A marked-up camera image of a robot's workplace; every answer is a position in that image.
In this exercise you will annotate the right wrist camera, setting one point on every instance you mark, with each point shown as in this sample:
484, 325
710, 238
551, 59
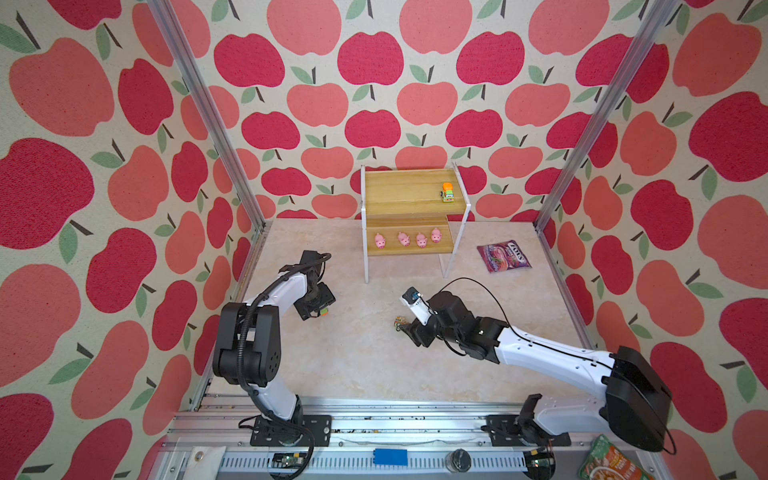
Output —
414, 300

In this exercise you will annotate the purple candy bag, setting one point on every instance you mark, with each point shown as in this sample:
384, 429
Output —
503, 256

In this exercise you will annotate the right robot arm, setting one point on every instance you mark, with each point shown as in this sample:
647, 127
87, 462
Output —
621, 393

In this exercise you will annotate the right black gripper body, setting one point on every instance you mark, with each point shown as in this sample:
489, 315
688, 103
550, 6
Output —
422, 334

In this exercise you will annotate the left aluminium frame post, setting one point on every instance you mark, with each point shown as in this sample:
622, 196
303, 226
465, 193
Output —
175, 38

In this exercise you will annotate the blue tape block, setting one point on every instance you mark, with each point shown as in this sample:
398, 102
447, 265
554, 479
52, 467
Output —
390, 457

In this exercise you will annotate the orange green toy truck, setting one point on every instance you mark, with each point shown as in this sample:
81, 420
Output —
447, 192

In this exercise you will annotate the round black knob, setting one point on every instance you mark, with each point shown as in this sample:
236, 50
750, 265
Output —
459, 461

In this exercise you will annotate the green snack packet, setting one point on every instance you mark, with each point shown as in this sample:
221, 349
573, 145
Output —
606, 462

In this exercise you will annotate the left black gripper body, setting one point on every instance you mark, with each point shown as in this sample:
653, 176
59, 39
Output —
321, 298

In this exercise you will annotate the right aluminium frame post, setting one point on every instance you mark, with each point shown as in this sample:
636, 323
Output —
651, 27

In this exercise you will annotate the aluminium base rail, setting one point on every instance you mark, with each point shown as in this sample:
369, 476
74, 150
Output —
222, 437

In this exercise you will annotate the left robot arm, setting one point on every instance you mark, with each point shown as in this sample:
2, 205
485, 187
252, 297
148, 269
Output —
248, 348

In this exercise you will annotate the wooden two-tier shelf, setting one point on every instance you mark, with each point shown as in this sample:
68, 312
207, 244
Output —
409, 201

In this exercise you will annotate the pink square toy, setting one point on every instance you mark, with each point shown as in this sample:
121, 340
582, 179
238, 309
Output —
404, 239

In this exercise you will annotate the aluminium frame post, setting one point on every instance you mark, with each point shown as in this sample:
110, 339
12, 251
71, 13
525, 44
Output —
651, 27
175, 38

